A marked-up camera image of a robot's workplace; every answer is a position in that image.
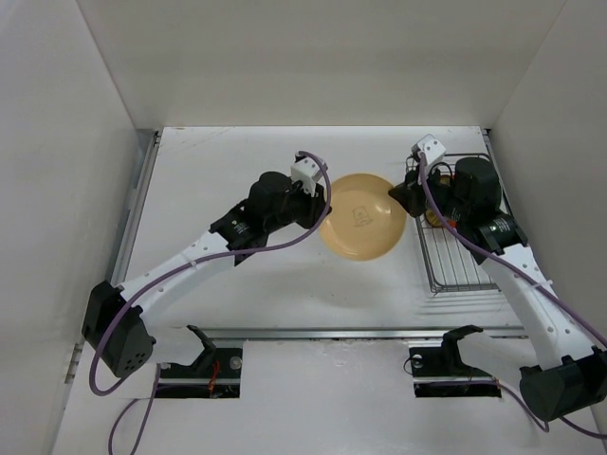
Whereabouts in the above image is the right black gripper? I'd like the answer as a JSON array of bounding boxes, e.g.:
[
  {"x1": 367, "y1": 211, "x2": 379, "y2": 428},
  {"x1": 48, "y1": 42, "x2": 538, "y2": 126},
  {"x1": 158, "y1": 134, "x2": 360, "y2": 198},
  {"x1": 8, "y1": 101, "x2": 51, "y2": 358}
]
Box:
[{"x1": 387, "y1": 161, "x2": 469, "y2": 223}]

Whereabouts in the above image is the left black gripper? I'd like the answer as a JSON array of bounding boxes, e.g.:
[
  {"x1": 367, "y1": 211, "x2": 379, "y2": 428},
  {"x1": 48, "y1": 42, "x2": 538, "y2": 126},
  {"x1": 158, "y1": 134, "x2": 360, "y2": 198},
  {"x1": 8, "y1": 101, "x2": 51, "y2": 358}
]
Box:
[{"x1": 265, "y1": 178, "x2": 329, "y2": 233}]

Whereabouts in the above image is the large beige plate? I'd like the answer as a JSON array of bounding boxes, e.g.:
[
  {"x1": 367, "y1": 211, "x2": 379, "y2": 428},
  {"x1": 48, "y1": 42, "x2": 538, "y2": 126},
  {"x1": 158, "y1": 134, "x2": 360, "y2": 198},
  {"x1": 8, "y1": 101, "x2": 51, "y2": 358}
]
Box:
[{"x1": 319, "y1": 173, "x2": 408, "y2": 262}]

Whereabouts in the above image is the yellow patterned black-rimmed plate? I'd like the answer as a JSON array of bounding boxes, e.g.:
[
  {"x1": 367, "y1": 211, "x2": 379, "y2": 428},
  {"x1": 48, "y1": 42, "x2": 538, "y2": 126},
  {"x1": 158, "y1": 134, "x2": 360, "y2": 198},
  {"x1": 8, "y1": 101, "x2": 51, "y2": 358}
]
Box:
[{"x1": 424, "y1": 174, "x2": 451, "y2": 228}]

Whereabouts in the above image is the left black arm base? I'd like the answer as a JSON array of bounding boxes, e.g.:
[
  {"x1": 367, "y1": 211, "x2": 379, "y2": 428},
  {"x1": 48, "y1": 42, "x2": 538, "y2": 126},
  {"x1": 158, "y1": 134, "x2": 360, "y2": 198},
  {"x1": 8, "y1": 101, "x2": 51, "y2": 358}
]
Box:
[{"x1": 155, "y1": 325, "x2": 244, "y2": 399}]

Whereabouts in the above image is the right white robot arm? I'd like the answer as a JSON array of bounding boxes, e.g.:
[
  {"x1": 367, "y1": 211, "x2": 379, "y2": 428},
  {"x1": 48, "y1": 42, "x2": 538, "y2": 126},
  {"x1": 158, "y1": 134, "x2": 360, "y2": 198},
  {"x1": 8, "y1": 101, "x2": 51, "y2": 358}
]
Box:
[{"x1": 389, "y1": 156, "x2": 606, "y2": 422}]

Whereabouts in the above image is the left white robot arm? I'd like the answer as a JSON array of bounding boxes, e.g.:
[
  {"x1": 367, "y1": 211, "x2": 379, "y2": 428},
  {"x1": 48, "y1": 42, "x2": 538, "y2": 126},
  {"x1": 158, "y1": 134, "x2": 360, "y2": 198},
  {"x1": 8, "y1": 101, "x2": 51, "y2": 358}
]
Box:
[{"x1": 82, "y1": 172, "x2": 330, "y2": 380}]

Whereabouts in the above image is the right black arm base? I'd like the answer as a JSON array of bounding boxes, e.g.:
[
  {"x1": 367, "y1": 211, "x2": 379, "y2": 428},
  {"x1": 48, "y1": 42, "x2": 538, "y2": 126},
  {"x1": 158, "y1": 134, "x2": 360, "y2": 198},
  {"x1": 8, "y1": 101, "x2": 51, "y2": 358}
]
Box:
[{"x1": 403, "y1": 325, "x2": 502, "y2": 398}]

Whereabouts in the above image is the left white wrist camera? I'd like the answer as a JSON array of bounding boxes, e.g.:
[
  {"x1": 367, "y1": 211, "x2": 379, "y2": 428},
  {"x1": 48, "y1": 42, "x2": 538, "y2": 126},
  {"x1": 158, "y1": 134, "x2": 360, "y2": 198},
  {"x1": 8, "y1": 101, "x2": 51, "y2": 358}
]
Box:
[{"x1": 290, "y1": 151, "x2": 328, "y2": 197}]

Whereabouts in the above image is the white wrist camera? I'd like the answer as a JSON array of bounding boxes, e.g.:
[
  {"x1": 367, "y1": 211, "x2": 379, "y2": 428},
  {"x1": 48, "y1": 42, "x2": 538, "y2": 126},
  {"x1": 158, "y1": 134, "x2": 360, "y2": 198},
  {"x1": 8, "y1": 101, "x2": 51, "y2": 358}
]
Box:
[
  {"x1": 411, "y1": 134, "x2": 446, "y2": 166},
  {"x1": 290, "y1": 151, "x2": 328, "y2": 197}
]

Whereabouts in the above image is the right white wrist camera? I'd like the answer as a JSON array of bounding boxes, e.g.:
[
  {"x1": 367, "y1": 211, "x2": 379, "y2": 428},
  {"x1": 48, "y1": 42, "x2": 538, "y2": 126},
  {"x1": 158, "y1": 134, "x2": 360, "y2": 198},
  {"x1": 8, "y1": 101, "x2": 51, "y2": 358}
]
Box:
[{"x1": 411, "y1": 134, "x2": 446, "y2": 166}]

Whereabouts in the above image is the grey wire dish rack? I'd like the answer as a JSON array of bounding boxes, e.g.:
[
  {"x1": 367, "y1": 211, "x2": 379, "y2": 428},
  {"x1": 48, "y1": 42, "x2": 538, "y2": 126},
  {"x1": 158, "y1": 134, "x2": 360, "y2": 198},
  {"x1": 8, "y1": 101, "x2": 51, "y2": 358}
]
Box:
[{"x1": 406, "y1": 154, "x2": 513, "y2": 294}]

